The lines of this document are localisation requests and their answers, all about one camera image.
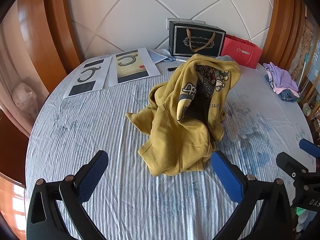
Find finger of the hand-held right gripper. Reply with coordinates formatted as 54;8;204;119
276;151;320;198
299;138;320;158

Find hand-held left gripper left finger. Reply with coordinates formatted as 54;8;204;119
26;150;109;240

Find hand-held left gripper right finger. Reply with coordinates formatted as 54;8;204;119
211;150;292;240

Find mustard yellow cartoon shirt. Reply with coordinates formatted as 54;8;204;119
125;54;242;177

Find pale blue striped bedsheet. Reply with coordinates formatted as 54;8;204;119
25;49;314;240

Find folded blue jeans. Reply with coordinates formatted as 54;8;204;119
265;75;299;103

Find folded pink garment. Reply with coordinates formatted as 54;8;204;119
272;86;300;98

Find folded purple shirt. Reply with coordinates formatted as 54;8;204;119
263;62;299;93

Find printed sheet with dark blocks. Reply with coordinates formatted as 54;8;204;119
62;56;112;100

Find brown floral fabric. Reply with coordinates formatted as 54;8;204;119
291;17;315;73

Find clear plastic bag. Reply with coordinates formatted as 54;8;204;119
11;82;39;120

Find red gift bag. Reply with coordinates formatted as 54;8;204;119
220;35;263;70

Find printed sheet with golden panel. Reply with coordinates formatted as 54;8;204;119
109;47;161;87

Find grey plush toy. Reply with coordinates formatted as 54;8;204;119
216;55;237;63

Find light blue booklet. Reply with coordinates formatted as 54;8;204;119
147;49;168;64

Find black gift bag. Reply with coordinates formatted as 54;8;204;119
168;20;227;57

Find grey plastic box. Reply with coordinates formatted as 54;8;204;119
167;17;207;27

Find wooden padded headboard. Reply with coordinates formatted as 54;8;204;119
42;0;307;74

